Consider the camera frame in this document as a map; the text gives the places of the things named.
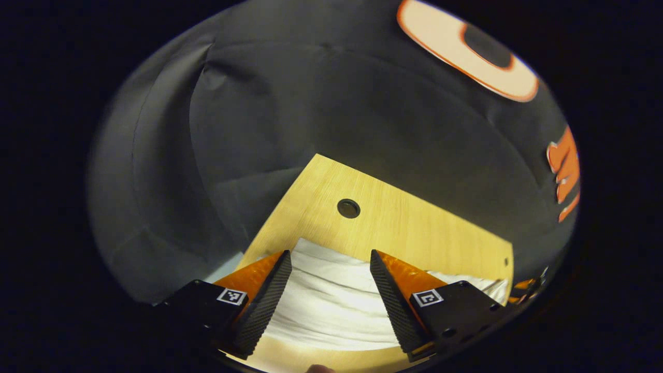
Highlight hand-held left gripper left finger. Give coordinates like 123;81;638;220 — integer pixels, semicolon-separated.
155;250;293;361

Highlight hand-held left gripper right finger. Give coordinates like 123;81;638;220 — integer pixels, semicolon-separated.
369;249;514;364

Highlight white jeans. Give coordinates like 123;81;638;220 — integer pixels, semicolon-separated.
262;237;511;352

